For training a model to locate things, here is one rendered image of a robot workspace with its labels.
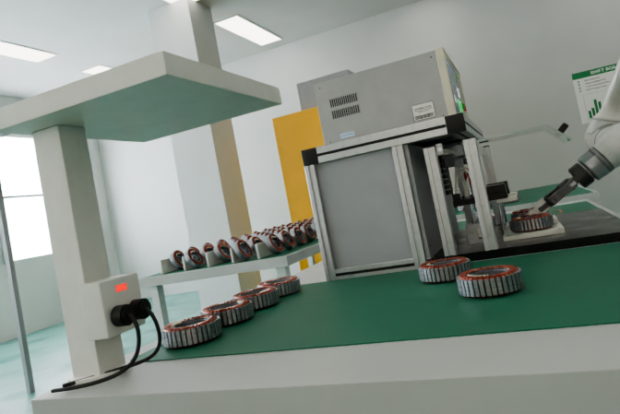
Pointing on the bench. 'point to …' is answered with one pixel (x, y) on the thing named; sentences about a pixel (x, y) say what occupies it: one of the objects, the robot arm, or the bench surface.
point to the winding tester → (387, 97)
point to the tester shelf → (425, 133)
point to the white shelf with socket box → (93, 374)
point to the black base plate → (605, 232)
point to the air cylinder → (473, 233)
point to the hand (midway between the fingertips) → (531, 213)
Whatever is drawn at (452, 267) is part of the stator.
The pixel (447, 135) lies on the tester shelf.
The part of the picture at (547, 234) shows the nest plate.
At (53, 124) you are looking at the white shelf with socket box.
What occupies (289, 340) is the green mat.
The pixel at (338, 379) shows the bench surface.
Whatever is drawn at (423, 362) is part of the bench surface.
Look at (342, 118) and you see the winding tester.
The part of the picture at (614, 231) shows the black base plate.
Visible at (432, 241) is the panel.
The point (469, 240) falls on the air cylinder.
